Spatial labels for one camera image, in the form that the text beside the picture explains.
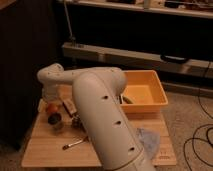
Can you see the grey shelf ledge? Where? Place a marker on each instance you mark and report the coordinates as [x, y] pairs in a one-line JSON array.
[[136, 59]]

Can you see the metal cup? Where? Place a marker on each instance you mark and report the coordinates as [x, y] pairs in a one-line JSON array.
[[55, 120]]

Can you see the yellow plastic bin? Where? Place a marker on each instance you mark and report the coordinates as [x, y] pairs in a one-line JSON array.
[[144, 91]]

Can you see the red orange apple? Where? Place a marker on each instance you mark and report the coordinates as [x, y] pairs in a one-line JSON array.
[[51, 108]]

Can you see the white handled utensil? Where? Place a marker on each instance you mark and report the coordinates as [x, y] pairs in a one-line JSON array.
[[121, 99]]

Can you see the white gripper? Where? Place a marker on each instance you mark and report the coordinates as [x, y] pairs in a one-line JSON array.
[[50, 93]]

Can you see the metal fork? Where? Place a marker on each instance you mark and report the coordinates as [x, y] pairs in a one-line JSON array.
[[67, 146]]

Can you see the blue cloth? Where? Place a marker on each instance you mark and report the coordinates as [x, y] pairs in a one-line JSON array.
[[150, 141]]

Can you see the green item in bin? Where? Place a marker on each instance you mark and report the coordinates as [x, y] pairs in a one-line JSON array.
[[128, 101]]

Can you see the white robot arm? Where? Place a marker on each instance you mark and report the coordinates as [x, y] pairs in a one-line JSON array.
[[95, 91]]

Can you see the dark grapes bunch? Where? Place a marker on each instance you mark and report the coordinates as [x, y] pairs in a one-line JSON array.
[[76, 122]]

